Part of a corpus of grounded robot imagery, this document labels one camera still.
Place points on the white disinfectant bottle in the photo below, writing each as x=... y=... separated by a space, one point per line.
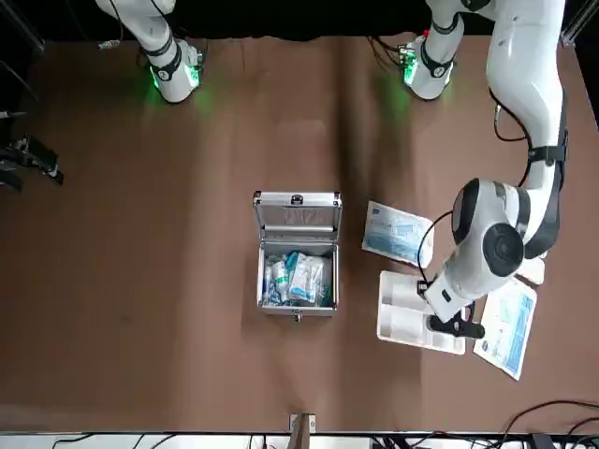
x=281 y=283

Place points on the blue white sachets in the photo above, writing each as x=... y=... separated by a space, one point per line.
x=268 y=290

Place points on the white hinged pill box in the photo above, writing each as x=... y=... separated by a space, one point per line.
x=536 y=273

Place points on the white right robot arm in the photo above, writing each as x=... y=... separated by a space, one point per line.
x=173 y=70

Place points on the white side table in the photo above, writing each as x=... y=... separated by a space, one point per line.
x=210 y=443

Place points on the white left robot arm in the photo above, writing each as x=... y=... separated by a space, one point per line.
x=524 y=93

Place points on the white blue gauze packet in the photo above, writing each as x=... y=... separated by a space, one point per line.
x=306 y=278

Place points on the white plastic partition tray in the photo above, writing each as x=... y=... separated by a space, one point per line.
x=398 y=318

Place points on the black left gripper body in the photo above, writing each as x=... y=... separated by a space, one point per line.
x=458 y=320

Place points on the aluminium frame post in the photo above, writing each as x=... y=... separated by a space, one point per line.
x=302 y=432

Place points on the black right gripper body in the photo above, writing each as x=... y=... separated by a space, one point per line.
x=44 y=159

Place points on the blue white flat packet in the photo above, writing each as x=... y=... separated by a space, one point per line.
x=393 y=231

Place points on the aluminium first-aid case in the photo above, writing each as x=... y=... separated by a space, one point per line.
x=299 y=220

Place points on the long blue white packet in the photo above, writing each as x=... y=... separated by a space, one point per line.
x=507 y=332

